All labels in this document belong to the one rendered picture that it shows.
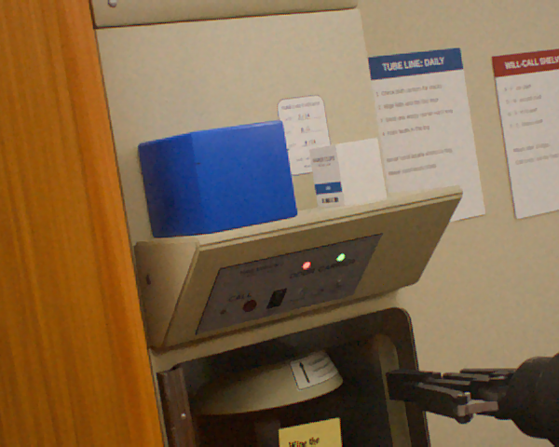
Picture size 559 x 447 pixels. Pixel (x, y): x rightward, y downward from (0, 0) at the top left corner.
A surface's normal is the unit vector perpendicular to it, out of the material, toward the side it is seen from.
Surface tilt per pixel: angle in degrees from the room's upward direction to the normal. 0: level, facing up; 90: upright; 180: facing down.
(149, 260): 90
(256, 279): 135
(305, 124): 90
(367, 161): 90
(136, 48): 90
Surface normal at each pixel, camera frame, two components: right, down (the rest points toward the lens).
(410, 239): 0.52, 0.66
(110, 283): 0.57, -0.05
